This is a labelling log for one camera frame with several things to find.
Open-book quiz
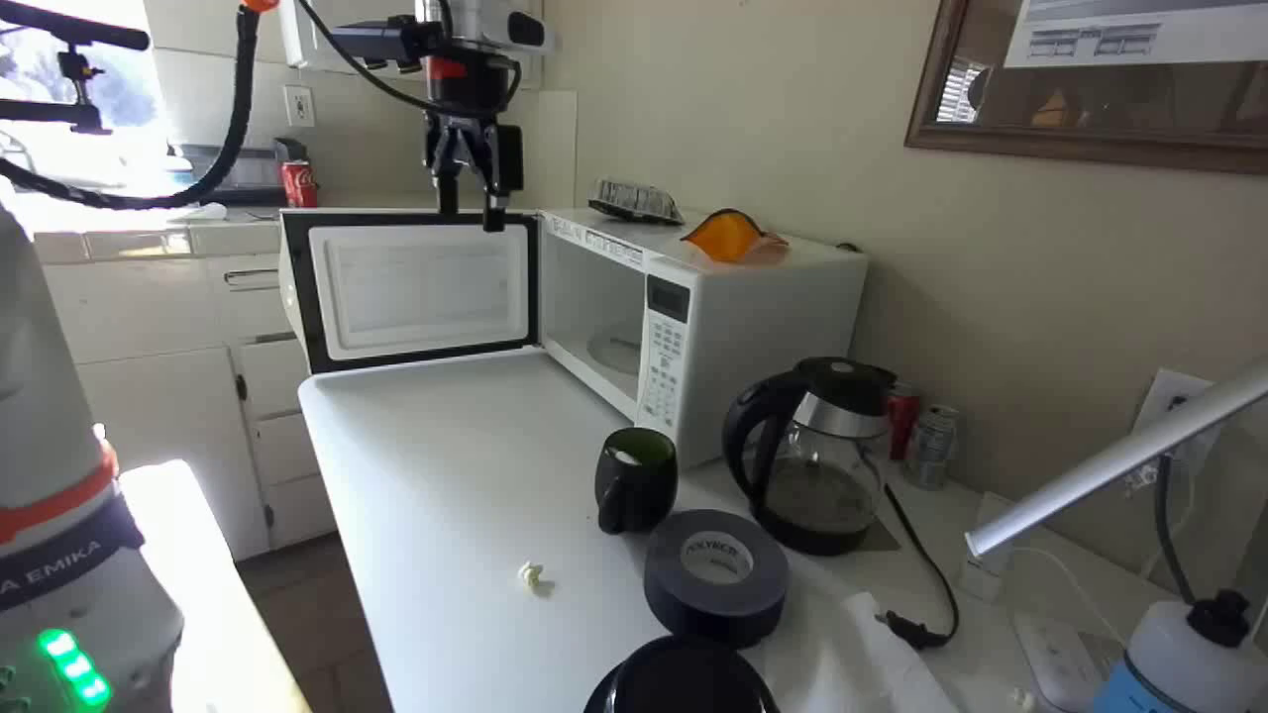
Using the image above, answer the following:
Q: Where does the black duct tape roll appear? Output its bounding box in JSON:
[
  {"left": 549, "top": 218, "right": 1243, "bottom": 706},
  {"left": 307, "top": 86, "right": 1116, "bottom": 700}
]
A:
[{"left": 642, "top": 506, "right": 791, "bottom": 653}]

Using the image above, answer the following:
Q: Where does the orange plastic item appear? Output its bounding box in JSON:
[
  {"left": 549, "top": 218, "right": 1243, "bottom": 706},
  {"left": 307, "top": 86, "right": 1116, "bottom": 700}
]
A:
[{"left": 676, "top": 205, "right": 791, "bottom": 269}]

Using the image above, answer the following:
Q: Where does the red soda can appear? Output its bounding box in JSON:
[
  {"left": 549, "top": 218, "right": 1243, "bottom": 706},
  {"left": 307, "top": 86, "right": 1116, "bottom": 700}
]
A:
[{"left": 883, "top": 387, "right": 928, "bottom": 468}]

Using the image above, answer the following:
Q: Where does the white microwave oven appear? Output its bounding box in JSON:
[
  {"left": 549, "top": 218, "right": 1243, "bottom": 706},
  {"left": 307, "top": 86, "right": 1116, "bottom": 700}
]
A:
[{"left": 533, "top": 205, "right": 870, "bottom": 476}]

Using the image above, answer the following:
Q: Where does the white microwave door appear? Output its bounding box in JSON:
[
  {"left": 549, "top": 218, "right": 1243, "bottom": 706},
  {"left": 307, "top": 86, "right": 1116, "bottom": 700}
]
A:
[{"left": 278, "top": 205, "right": 544, "bottom": 378}]

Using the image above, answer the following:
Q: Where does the black glass electric kettle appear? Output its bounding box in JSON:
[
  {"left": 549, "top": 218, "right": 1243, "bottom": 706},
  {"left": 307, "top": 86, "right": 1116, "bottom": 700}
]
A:
[{"left": 716, "top": 352, "right": 902, "bottom": 559}]

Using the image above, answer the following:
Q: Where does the black mug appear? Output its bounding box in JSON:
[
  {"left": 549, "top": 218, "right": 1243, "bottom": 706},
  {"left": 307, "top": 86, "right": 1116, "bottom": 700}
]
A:
[{"left": 589, "top": 423, "right": 687, "bottom": 539}]

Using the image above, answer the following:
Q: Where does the white printed paper sheet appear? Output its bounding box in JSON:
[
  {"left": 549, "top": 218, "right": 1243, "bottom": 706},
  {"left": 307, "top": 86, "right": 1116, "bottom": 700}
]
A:
[{"left": 1002, "top": 0, "right": 1268, "bottom": 76}]

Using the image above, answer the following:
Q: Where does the brown wooden picture frame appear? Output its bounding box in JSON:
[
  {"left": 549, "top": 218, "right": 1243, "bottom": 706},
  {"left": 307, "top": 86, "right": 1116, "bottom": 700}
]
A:
[{"left": 902, "top": 0, "right": 1268, "bottom": 177}]

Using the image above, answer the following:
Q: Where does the black round lid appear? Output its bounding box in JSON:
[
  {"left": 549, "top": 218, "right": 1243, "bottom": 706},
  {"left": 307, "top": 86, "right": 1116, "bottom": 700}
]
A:
[{"left": 583, "top": 634, "right": 783, "bottom": 713}]

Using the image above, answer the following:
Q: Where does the white kitchen cabinet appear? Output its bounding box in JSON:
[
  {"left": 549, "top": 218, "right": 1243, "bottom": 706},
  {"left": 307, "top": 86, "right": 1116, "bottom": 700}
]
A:
[{"left": 37, "top": 216, "right": 336, "bottom": 563}]

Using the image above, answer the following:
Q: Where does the white spray bottle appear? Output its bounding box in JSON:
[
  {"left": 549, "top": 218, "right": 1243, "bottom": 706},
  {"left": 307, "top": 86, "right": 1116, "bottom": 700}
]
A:
[{"left": 1091, "top": 585, "right": 1268, "bottom": 713}]

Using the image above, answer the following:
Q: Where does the black outlet cable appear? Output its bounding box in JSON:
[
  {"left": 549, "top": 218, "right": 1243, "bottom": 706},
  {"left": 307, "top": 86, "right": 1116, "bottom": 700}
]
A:
[{"left": 1153, "top": 453, "right": 1203, "bottom": 608}]

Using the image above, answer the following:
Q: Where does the white wall outlet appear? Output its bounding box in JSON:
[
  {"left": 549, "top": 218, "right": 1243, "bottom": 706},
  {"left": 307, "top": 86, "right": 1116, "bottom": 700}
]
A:
[{"left": 1129, "top": 365, "right": 1217, "bottom": 463}]

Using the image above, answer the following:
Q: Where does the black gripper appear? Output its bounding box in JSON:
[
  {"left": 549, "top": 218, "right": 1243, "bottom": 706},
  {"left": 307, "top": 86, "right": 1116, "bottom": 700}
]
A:
[{"left": 421, "top": 41, "right": 525, "bottom": 237}]

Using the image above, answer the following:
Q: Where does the silver soda can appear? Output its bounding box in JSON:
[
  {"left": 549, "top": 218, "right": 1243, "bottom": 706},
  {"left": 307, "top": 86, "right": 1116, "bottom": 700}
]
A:
[{"left": 902, "top": 399, "right": 967, "bottom": 496}]

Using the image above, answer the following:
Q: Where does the black kettle power cord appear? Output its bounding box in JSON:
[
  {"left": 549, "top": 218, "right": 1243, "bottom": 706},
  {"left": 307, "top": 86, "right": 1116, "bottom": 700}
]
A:
[{"left": 874, "top": 479, "right": 967, "bottom": 653}]

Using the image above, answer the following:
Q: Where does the white lamp bar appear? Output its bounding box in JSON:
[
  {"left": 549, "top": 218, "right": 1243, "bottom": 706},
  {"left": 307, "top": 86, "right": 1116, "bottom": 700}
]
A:
[{"left": 960, "top": 362, "right": 1268, "bottom": 563}]

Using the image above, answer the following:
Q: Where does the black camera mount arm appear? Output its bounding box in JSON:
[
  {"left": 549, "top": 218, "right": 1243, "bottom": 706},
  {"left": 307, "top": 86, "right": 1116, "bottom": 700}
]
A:
[{"left": 0, "top": 0, "right": 154, "bottom": 138}]

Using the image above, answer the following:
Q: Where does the black countertop appliance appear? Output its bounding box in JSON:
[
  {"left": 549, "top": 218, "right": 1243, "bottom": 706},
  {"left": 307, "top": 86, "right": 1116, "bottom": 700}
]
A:
[{"left": 170, "top": 142, "right": 290, "bottom": 212}]

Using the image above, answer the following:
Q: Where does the black corrugated cable hose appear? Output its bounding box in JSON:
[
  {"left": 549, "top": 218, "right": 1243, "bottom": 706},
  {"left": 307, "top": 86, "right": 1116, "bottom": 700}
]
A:
[{"left": 0, "top": 0, "right": 285, "bottom": 216}]

